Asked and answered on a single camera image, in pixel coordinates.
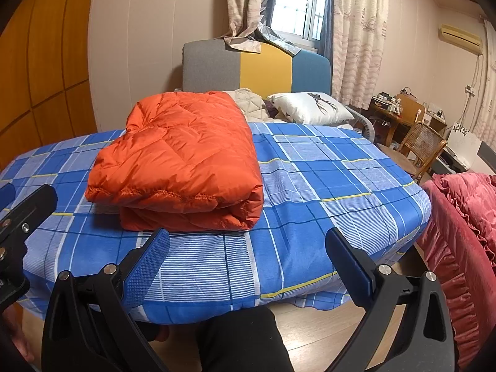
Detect orange down jacket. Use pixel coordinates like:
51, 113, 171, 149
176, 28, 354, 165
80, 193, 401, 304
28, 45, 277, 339
84, 90, 265, 232

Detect grey mesh bed rail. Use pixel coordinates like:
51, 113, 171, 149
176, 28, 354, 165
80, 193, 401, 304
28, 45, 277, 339
341, 104, 376, 144

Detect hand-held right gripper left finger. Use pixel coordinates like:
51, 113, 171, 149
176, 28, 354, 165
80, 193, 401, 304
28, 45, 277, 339
41, 228, 171, 372

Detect beige quilted jacket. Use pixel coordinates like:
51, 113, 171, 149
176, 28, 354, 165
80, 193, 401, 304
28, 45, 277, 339
223, 88, 277, 122

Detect white air conditioner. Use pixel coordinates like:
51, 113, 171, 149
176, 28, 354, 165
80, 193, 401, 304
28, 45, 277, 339
439, 24, 484, 55

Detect silver plastic sheet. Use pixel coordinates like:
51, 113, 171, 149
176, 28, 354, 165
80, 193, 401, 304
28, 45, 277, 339
254, 0, 303, 57

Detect rattan wooden chair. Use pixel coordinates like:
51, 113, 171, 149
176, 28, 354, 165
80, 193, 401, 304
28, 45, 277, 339
395, 121, 448, 181

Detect red ruffled blanket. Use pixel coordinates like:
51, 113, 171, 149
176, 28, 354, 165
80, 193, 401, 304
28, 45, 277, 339
416, 172, 496, 370

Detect window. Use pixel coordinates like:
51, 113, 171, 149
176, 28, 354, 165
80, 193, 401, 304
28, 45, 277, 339
269, 0, 334, 53

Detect wooden desk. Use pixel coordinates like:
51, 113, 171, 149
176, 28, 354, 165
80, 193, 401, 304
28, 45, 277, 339
368, 95, 446, 148

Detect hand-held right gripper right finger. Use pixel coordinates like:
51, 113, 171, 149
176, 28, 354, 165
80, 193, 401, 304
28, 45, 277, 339
325, 228, 455, 372

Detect round wooden table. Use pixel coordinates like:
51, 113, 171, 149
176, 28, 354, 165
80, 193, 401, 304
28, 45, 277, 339
376, 142, 421, 175

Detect orange wooden wardrobe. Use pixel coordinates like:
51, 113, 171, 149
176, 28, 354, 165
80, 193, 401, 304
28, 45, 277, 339
0, 0, 101, 163

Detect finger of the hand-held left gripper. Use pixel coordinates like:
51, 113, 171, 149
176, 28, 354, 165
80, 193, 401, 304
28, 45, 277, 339
0, 184, 59, 249
0, 183, 17, 210

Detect grey yellow blue headboard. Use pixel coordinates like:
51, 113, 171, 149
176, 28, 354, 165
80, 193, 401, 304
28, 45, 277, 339
182, 40, 333, 103

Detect person's left hand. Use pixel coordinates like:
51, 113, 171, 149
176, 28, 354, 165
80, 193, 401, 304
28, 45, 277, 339
3, 308, 36, 362

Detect blue plaid bed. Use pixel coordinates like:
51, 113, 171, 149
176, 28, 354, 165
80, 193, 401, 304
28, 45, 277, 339
0, 122, 432, 324

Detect white deer print pillow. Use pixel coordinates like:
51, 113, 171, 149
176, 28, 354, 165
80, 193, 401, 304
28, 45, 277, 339
267, 92, 355, 126

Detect white leaf print board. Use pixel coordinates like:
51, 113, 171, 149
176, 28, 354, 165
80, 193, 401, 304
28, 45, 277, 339
445, 122, 483, 163

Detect beige patterned curtain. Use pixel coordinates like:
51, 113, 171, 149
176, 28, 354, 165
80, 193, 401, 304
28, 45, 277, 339
331, 0, 390, 111
475, 15, 496, 140
223, 0, 285, 53

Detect person's black pants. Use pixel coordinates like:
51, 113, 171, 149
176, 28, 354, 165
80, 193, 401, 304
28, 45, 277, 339
143, 306, 296, 372

